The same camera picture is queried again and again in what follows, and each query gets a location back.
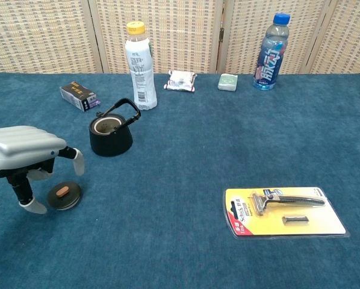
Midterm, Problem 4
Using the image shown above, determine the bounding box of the pale green tissue pack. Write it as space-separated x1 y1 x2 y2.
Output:
217 73 239 92

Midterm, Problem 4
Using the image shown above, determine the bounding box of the blue sports drink bottle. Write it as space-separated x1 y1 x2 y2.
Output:
252 12 291 91

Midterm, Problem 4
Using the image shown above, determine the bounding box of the black teapot lid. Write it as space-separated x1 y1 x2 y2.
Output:
46 181 84 211

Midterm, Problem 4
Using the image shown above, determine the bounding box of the razor in yellow blister pack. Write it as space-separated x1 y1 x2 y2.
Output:
222 186 350 241

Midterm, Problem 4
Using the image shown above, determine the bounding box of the white snack packet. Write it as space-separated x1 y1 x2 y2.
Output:
163 70 198 93

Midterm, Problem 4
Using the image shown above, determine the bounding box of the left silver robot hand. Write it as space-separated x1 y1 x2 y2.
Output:
0 125 85 215

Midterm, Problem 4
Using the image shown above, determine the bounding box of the woven bamboo folding screen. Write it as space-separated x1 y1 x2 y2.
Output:
0 0 360 75

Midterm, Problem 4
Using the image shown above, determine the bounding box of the small dark cardboard box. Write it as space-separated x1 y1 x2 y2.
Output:
59 80 102 113

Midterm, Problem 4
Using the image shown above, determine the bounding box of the white bottle with yellow cap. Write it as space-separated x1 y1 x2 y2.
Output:
125 21 158 111

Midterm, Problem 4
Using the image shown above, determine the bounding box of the blue table mat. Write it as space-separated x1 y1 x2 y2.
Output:
0 72 360 289

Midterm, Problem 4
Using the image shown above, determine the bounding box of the black teapot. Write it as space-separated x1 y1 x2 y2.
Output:
88 98 141 157

